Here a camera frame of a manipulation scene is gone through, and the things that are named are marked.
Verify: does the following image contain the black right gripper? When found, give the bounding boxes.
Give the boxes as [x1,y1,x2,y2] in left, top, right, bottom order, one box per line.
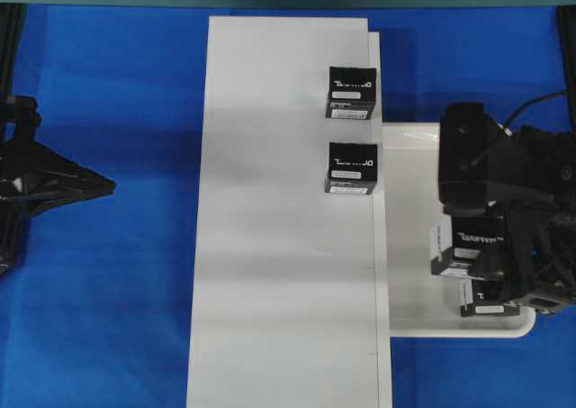
[506,126,575,313]

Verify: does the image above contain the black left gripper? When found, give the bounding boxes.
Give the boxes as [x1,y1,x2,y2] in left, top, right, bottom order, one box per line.
[1,95,115,276]

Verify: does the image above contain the black Dynamixel box carried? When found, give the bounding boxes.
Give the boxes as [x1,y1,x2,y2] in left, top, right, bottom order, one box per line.
[429,215,506,280]

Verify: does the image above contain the black Dynamixel box in tray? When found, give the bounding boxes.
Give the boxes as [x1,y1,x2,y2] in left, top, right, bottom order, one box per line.
[458,279,520,318]

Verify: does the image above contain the white plastic tray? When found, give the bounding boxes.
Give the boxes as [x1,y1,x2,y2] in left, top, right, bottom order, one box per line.
[382,122,536,339]

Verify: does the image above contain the black Dynamixel box middle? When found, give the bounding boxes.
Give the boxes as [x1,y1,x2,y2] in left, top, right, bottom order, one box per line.
[324,142,378,195]

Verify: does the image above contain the black Dynamixel box far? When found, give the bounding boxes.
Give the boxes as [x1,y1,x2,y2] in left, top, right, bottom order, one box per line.
[325,67,377,121]

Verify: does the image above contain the white base board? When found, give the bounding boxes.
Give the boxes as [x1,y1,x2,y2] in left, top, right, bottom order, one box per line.
[186,16,392,407]

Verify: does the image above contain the blue table cloth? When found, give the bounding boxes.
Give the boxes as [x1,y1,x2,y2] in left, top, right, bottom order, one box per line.
[1,5,564,407]

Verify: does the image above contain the black camera cable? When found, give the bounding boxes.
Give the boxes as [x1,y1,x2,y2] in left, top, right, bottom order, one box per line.
[499,88,576,132]

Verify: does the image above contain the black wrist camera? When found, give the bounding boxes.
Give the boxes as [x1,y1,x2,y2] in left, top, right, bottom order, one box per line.
[437,102,536,216]

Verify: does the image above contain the black left frame rail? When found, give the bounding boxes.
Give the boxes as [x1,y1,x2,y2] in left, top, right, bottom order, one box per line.
[0,3,27,104]

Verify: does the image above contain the black frame rail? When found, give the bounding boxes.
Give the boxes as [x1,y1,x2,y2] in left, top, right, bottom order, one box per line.
[0,3,27,104]
[556,5,576,131]

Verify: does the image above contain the black right frame rail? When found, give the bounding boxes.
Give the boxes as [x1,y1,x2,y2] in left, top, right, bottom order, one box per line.
[556,5,576,131]

